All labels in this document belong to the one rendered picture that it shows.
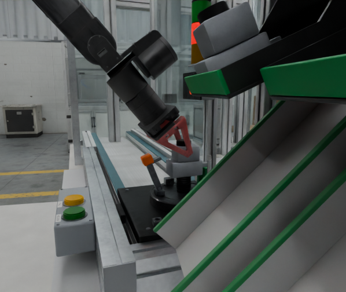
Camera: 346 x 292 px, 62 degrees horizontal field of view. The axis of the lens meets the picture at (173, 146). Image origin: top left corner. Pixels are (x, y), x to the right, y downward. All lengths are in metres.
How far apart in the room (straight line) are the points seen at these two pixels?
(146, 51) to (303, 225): 0.38
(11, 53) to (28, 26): 0.82
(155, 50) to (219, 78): 0.31
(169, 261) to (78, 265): 0.24
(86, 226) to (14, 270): 0.17
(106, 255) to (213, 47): 0.32
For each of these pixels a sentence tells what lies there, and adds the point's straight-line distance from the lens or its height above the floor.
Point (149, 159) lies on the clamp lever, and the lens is 0.55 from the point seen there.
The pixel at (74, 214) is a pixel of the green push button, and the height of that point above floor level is 0.97.
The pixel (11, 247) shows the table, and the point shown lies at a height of 0.86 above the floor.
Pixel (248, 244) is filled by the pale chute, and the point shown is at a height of 1.06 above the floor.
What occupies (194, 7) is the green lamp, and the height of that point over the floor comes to 1.40.
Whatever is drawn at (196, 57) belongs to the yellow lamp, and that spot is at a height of 1.28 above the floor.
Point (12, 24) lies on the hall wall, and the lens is 9.13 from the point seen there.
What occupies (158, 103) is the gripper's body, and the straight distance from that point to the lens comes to 0.53.
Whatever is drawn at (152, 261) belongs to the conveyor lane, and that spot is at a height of 0.95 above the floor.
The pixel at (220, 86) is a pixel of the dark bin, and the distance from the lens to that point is 0.23.
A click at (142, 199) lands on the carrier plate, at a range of 0.62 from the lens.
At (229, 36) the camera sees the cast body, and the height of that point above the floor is 1.24.
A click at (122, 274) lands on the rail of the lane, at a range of 0.44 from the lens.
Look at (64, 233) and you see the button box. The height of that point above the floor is 0.95.
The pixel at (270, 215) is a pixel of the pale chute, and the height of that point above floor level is 1.09.
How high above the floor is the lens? 1.19
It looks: 11 degrees down
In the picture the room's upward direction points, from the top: straight up
